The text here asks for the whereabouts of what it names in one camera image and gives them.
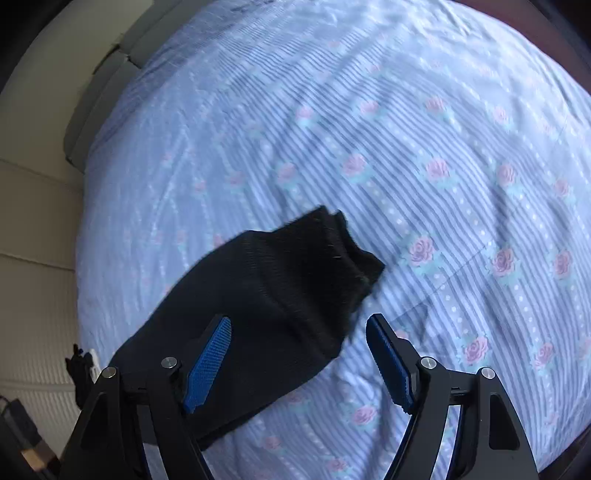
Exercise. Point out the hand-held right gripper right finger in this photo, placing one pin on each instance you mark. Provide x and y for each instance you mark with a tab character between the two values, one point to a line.
391	367

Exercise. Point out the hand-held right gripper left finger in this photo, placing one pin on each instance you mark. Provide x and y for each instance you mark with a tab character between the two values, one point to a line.
206	367

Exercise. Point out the black sock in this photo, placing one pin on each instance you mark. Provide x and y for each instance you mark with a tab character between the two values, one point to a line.
277	295

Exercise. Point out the blue floral striped bed sheet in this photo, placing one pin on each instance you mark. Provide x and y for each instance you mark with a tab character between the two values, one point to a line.
351	184

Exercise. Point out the dark box with wooden edge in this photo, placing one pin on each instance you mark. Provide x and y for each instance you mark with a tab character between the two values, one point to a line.
23	438

